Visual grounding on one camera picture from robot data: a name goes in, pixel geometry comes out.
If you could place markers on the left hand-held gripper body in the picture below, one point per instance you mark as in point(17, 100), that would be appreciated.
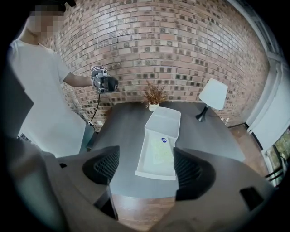
point(99, 79)

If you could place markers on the white shade table lamp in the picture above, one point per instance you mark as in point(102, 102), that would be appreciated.
point(214, 93)

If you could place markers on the black head-worn camera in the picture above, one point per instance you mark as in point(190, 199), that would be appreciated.
point(68, 2)

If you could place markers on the person in white shirt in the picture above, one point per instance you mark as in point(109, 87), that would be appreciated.
point(43, 90)

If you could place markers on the white storage box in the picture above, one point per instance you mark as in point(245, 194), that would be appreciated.
point(164, 122)

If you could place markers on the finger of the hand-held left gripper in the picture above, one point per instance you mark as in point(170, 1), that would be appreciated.
point(113, 83)

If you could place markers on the white packet with blue logo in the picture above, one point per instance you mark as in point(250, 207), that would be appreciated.
point(159, 149)

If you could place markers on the large window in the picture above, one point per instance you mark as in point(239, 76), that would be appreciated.
point(281, 154)

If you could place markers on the white box drawer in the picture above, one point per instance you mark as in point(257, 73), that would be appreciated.
point(141, 163)

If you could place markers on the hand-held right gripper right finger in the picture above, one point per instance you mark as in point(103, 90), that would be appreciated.
point(217, 181)

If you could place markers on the person's left forearm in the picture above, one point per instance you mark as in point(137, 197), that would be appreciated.
point(78, 80)

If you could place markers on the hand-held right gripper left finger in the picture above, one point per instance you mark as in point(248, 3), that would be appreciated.
point(74, 176)

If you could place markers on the person's head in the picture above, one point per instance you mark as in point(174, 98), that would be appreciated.
point(43, 15)

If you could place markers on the brown potted plant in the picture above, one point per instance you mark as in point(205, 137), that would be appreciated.
point(155, 94)

